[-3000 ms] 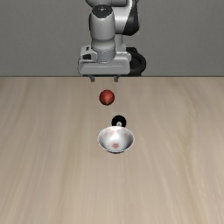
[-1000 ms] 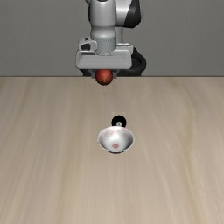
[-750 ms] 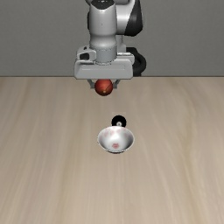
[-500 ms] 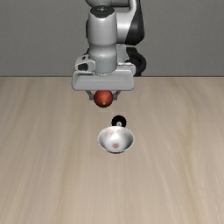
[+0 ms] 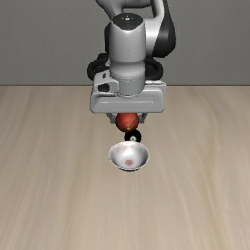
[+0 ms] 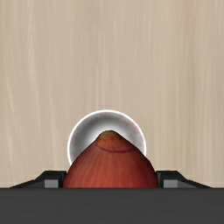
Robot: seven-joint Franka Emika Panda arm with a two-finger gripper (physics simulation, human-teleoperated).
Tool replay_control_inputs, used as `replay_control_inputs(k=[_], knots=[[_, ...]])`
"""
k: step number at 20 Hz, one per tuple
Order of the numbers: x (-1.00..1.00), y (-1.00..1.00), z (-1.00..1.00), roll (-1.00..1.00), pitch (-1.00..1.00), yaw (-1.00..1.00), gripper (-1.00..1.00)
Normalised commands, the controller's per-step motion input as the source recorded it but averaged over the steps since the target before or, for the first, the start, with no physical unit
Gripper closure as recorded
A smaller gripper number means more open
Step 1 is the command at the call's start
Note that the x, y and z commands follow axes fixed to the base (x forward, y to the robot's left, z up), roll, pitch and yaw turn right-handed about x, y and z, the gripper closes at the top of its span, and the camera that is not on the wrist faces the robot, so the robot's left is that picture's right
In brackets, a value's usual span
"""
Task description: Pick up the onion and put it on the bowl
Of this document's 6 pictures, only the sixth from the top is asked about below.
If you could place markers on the white bowl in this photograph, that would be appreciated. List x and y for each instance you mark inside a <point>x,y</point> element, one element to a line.
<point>87,131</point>

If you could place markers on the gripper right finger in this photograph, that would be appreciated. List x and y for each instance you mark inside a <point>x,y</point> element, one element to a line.
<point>172,179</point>

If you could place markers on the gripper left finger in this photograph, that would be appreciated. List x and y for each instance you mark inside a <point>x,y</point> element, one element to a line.
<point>51,179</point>

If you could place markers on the red-brown onion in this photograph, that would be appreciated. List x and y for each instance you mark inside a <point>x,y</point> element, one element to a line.
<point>110,166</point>

